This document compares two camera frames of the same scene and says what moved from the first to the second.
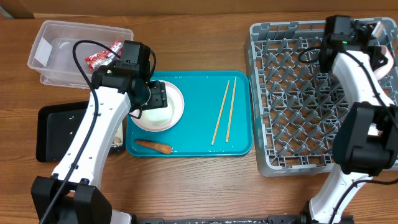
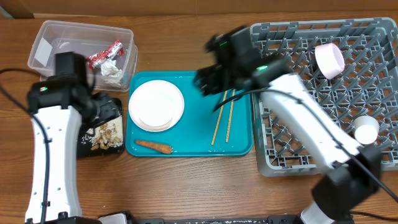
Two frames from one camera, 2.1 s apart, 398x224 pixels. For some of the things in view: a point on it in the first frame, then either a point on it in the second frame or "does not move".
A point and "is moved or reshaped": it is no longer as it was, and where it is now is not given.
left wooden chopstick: x=219 y=117 does not move
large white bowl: x=384 y=69 is moved or reshaped
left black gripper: x=159 y=98 to x=109 y=108
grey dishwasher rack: x=295 y=104 does not move
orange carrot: x=162 y=148 does not move
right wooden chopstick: x=231 y=109 does not move
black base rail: x=273 y=219 does not move
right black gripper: x=373 y=53 to x=211 y=84
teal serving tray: x=217 y=118 does not move
